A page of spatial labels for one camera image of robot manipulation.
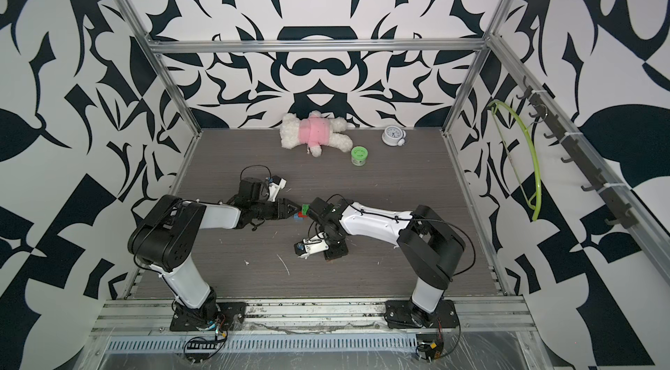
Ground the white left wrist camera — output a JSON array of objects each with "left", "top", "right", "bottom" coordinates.
[{"left": 268, "top": 176, "right": 286, "bottom": 203}]

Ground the black hook rack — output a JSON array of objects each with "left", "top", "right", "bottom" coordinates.
[{"left": 518, "top": 75, "right": 640, "bottom": 230}]

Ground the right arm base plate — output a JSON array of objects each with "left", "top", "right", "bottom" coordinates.
[{"left": 383, "top": 300, "right": 460, "bottom": 329}]

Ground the green hoop on wall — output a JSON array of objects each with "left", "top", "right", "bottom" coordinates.
[{"left": 487, "top": 100, "right": 543, "bottom": 222}]

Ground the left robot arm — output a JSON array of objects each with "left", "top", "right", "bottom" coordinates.
[{"left": 127, "top": 176, "right": 302, "bottom": 310}]

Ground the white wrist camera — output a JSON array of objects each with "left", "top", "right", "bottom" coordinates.
[
  {"left": 294, "top": 232, "right": 329, "bottom": 258},
  {"left": 268, "top": 176, "right": 286, "bottom": 203}
]

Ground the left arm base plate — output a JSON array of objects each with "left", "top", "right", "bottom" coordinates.
[{"left": 169, "top": 300, "right": 247, "bottom": 333}]

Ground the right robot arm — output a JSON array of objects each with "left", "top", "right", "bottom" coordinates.
[{"left": 294, "top": 197, "right": 467, "bottom": 315}]

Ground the white plush toy pink shirt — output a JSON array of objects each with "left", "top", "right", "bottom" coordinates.
[{"left": 279, "top": 111, "right": 353, "bottom": 157}]

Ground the aluminium cage frame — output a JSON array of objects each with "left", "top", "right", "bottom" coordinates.
[{"left": 72, "top": 0, "right": 670, "bottom": 370}]

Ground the white small alarm clock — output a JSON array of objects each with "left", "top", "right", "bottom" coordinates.
[{"left": 382, "top": 126, "right": 407, "bottom": 147}]

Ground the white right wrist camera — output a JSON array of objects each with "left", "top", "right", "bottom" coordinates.
[{"left": 294, "top": 232, "right": 329, "bottom": 258}]

